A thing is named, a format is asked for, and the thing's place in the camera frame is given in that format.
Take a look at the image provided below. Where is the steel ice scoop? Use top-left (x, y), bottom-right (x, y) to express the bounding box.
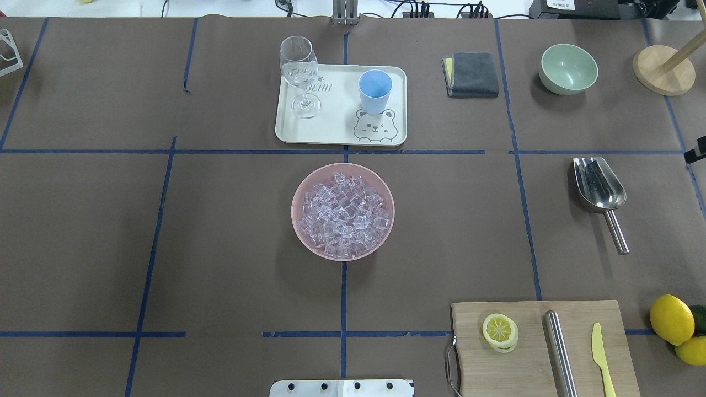
top-left (573, 157), bottom-right (630, 255)

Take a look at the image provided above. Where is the pile of clear ice cubes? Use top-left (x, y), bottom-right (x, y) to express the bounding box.
top-left (293, 171), bottom-right (393, 260)

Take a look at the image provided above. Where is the blue plastic cup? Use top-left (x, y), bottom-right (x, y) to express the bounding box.
top-left (358, 69), bottom-right (393, 115)

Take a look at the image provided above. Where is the pink bowl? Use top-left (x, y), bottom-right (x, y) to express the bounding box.
top-left (291, 163), bottom-right (395, 261)

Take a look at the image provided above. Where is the cream bear serving tray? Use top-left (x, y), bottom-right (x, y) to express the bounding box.
top-left (275, 65), bottom-right (408, 147)

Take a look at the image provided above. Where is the clear wine glass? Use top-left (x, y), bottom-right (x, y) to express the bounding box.
top-left (279, 36), bottom-right (321, 120)

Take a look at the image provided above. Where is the grey folded cloth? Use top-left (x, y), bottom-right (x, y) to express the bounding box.
top-left (443, 52), bottom-right (499, 98)

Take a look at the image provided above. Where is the half lemon slice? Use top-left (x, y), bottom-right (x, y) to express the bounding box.
top-left (481, 313), bottom-right (519, 353)

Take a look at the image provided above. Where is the wooden cutting board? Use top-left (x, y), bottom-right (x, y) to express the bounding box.
top-left (451, 300), bottom-right (640, 396)

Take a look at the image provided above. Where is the green ceramic bowl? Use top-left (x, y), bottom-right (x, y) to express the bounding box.
top-left (539, 44), bottom-right (598, 96)

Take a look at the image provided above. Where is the steel rod muddler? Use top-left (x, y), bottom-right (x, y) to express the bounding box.
top-left (544, 310), bottom-right (578, 396)

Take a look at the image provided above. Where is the yellow plastic knife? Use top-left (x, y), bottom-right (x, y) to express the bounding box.
top-left (591, 322), bottom-right (616, 397)

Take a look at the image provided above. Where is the yellow lemon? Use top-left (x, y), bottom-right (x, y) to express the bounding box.
top-left (649, 294), bottom-right (695, 346)
top-left (674, 336), bottom-right (706, 366)

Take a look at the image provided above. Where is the wooden mug tree stand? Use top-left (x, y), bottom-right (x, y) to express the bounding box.
top-left (633, 30), bottom-right (705, 97)

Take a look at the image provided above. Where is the green lime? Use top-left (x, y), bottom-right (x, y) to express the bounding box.
top-left (689, 304), bottom-right (706, 336)

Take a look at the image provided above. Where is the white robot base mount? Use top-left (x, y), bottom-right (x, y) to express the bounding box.
top-left (269, 379), bottom-right (415, 396)

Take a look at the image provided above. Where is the white wire cup rack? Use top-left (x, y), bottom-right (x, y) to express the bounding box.
top-left (1, 29), bottom-right (24, 77)

